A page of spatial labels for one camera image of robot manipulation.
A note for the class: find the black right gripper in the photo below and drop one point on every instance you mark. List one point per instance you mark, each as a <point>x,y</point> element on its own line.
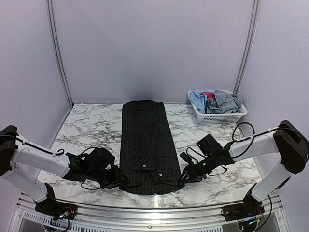
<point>194,174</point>

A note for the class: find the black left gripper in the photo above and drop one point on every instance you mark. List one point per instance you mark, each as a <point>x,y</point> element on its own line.
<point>117,176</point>

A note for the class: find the black pinstriped shirt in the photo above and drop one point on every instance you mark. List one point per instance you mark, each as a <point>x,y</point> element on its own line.
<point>148,156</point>

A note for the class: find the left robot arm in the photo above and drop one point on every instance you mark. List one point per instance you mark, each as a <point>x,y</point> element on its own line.
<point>95,164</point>

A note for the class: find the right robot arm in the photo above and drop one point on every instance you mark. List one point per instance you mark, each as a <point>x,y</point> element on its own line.
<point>284,141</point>

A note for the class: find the white plastic laundry basket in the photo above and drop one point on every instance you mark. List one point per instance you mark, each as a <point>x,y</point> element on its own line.
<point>217,118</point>

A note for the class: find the grey denim jeans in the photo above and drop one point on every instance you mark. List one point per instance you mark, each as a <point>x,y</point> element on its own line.
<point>223,102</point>

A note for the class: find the red garment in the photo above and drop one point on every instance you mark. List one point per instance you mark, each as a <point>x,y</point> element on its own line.
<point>208,95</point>

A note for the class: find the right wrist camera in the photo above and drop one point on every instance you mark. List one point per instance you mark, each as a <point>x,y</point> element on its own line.
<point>186,157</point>

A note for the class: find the aluminium front rail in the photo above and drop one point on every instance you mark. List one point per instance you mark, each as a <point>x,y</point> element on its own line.
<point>96,218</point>

